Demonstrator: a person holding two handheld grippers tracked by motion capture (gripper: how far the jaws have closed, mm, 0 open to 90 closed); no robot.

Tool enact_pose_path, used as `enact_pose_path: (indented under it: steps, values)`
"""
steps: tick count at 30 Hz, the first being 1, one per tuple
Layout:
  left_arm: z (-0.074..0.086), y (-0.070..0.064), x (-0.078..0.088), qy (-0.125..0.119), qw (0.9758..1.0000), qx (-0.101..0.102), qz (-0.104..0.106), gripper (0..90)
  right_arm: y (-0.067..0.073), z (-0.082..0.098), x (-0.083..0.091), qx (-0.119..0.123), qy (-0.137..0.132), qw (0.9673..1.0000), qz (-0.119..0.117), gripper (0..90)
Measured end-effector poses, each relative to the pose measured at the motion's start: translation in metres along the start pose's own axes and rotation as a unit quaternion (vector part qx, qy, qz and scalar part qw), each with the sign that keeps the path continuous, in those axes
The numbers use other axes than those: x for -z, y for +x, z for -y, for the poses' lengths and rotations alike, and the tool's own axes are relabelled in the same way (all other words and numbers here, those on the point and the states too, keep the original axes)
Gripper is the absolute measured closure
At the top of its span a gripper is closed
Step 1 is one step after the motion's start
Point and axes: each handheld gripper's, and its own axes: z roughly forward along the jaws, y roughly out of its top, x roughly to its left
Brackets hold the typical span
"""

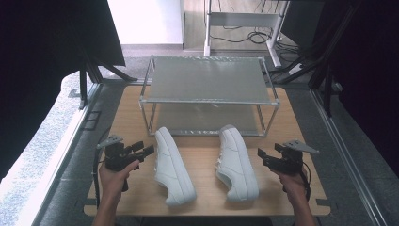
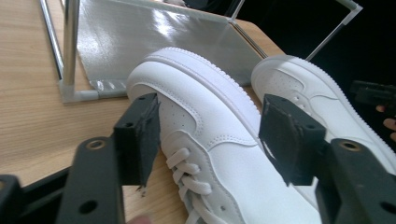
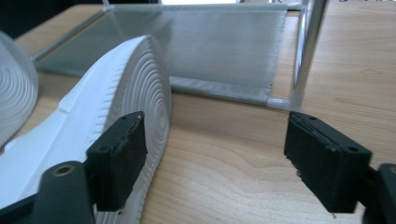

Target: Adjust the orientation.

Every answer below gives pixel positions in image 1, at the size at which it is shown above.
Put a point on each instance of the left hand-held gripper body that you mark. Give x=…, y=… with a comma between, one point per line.
x=116, y=157

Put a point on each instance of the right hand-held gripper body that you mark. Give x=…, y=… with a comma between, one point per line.
x=290, y=160

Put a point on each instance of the white sneaker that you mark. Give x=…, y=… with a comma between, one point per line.
x=172, y=169
x=235, y=166

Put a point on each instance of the metal two-tier shoe rack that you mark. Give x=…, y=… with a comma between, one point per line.
x=208, y=80

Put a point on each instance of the person's left hand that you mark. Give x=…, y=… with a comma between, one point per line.
x=113, y=182

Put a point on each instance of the person's right hand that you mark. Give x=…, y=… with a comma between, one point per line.
x=293, y=186

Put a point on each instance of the black metal stand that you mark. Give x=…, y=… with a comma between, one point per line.
x=327, y=84
x=83, y=88

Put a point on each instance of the black curtain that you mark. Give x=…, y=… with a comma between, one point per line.
x=367, y=62
x=37, y=62

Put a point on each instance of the white desk frame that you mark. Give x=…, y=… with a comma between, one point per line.
x=241, y=19

